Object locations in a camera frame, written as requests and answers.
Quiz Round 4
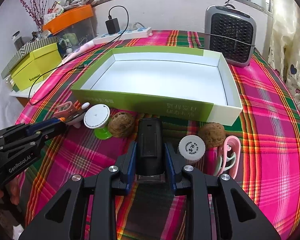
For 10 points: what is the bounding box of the black disc spinning top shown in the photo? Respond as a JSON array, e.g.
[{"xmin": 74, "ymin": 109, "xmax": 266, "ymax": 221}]
[{"xmin": 60, "ymin": 112, "xmax": 85, "ymax": 127}]

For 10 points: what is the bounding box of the grey chevron pattern box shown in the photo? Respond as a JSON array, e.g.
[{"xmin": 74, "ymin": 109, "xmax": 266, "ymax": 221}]
[{"xmin": 1, "ymin": 36, "xmax": 57, "ymax": 79}]

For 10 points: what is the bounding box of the orange lid storage bin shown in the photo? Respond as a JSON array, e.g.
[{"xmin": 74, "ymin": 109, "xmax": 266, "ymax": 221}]
[{"xmin": 43, "ymin": 5, "xmax": 95, "ymax": 57}]

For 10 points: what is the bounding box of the dark brown walnut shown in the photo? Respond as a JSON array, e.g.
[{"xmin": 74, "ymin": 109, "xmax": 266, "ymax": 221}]
[{"xmin": 198, "ymin": 122, "xmax": 226, "ymax": 148}]

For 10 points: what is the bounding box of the green and white cardboard tray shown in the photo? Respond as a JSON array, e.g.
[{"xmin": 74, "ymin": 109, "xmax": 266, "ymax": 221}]
[{"xmin": 71, "ymin": 46, "xmax": 243, "ymax": 126}]

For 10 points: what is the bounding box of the glass jar with dark lid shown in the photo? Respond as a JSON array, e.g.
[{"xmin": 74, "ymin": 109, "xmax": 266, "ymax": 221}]
[{"xmin": 12, "ymin": 31, "xmax": 24, "ymax": 50}]

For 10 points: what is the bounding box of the white disc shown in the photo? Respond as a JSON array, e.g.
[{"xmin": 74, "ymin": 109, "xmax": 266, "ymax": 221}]
[{"xmin": 83, "ymin": 104, "xmax": 112, "ymax": 140}]

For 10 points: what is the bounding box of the black power adapter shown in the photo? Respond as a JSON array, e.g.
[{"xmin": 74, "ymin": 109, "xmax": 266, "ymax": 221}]
[{"xmin": 106, "ymin": 18, "xmax": 120, "ymax": 35}]

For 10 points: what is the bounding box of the black cylindrical electric device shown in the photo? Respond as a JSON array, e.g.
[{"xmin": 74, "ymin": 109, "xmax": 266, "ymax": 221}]
[{"xmin": 135, "ymin": 118, "xmax": 166, "ymax": 183}]

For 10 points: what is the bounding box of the person's left hand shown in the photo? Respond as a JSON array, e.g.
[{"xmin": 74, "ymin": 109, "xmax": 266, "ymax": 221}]
[{"xmin": 0, "ymin": 178, "xmax": 20, "ymax": 205}]

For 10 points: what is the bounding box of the heart patterned curtain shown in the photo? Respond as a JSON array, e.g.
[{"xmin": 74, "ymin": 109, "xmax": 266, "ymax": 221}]
[{"xmin": 268, "ymin": 0, "xmax": 300, "ymax": 109}]

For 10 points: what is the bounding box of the grey black fan heater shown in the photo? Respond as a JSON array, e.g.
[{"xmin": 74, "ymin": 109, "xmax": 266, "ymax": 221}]
[{"xmin": 204, "ymin": 5, "xmax": 257, "ymax": 67}]

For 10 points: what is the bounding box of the white blue power strip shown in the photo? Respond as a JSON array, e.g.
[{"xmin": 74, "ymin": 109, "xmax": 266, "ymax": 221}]
[{"xmin": 93, "ymin": 27, "xmax": 152, "ymax": 45}]

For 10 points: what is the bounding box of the white purple tube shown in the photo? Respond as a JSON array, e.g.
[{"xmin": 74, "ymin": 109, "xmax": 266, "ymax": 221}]
[{"xmin": 62, "ymin": 41, "xmax": 94, "ymax": 64}]

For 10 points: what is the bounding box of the yellow-green cardboard box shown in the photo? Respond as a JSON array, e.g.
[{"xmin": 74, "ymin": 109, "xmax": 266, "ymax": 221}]
[{"xmin": 11, "ymin": 43, "xmax": 62, "ymax": 91}]

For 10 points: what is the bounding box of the light brown walnut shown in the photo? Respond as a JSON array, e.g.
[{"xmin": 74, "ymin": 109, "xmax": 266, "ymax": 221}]
[{"xmin": 108, "ymin": 111, "xmax": 135, "ymax": 138}]

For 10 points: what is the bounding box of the pink clip with white insert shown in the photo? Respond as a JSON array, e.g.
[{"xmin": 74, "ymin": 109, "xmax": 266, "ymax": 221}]
[{"xmin": 53, "ymin": 101, "xmax": 77, "ymax": 119}]

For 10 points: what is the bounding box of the white ribbed cap bottle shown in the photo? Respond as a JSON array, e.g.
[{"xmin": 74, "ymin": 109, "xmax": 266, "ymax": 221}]
[{"xmin": 178, "ymin": 135, "xmax": 206, "ymax": 164}]

